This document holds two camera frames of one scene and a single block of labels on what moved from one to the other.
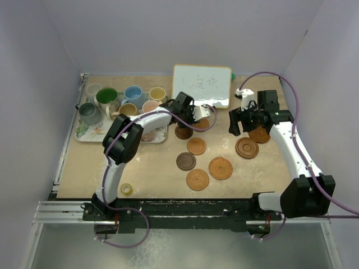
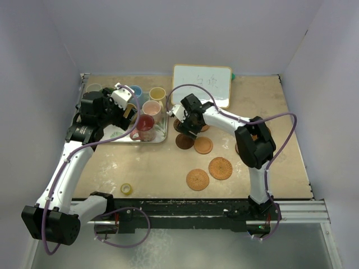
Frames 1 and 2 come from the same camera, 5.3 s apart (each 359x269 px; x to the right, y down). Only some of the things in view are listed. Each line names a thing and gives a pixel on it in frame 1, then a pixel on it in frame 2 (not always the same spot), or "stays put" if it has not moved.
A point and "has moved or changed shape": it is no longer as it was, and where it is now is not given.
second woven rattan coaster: (197, 179) stays put
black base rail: (247, 216) stays put
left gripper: (189, 109) to (120, 121)
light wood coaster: (196, 146) has moved or changed shape
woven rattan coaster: (220, 168) stays put
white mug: (91, 90) stays put
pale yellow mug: (158, 94) stays put
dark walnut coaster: (186, 161) to (184, 141)
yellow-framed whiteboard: (209, 85) stays put
